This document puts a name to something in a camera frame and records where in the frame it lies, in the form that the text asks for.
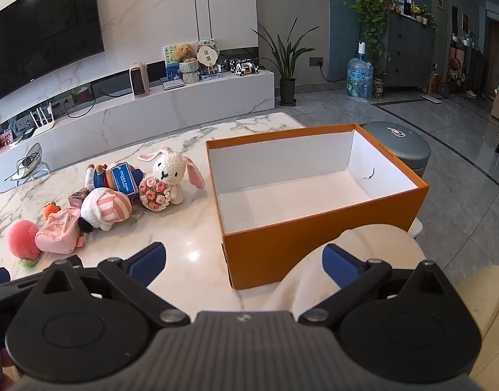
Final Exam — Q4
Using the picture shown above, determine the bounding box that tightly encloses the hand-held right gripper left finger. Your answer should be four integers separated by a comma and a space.
19, 241, 191, 327

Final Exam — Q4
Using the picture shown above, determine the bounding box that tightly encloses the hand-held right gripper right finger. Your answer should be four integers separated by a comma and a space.
299, 243, 462, 327

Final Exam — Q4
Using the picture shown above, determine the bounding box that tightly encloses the pink peach plush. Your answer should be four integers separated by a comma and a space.
7, 219, 41, 269

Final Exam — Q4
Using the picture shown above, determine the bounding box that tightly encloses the white plush with striped hat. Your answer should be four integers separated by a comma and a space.
77, 187, 134, 235

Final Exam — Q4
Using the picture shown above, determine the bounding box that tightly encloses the orange cardboard box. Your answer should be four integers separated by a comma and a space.
205, 123, 430, 291

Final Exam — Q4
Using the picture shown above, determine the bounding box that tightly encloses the pink plush backpack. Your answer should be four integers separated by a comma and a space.
35, 207, 85, 253

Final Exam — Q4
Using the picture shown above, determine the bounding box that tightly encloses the small dark printed box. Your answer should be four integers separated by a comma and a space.
68, 188, 91, 209

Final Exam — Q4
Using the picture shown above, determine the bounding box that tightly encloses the white crochet rabbit plush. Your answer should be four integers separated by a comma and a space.
138, 147, 206, 212

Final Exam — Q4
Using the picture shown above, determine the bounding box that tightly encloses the brown plush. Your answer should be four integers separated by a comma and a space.
85, 162, 146, 204

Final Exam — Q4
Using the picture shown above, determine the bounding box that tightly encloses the small white fan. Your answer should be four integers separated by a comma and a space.
16, 142, 42, 174

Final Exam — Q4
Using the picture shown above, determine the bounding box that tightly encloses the grey round storage stool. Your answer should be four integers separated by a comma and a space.
357, 121, 431, 180

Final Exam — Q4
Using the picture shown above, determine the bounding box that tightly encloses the white marble media console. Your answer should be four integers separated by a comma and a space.
0, 69, 275, 200

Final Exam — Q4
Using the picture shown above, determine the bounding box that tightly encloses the white router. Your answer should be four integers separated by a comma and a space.
29, 102, 65, 138

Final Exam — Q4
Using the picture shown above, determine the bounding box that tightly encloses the pink space heater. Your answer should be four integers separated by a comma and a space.
129, 62, 151, 96

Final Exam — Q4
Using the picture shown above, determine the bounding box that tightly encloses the long-leaf potted plant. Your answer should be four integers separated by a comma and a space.
251, 17, 320, 107

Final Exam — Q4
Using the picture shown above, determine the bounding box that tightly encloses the water jug with pump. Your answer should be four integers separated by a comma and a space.
346, 41, 374, 100

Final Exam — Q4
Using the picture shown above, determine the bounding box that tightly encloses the teddy bear on shelf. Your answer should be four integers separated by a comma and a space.
164, 43, 199, 84

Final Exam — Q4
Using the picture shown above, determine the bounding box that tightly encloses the white lobed hand fan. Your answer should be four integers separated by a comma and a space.
197, 45, 221, 76

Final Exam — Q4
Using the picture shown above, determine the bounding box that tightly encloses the black white toy car set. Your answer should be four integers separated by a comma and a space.
225, 58, 266, 76

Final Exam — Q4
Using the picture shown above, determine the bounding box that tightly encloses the grey drawer cabinet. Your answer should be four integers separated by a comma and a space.
382, 10, 437, 88

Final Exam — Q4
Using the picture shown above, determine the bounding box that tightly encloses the dark storage rack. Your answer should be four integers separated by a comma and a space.
449, 5, 486, 94

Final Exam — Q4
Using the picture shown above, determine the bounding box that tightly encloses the black flat television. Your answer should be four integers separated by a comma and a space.
0, 0, 104, 107

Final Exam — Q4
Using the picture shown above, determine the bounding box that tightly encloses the trailing pothos plant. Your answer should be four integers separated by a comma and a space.
339, 0, 397, 78

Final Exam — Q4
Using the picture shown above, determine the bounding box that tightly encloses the brown wooden door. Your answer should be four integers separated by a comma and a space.
486, 20, 499, 94

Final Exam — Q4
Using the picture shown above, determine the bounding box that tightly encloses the small potted plant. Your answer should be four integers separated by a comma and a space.
418, 6, 439, 29

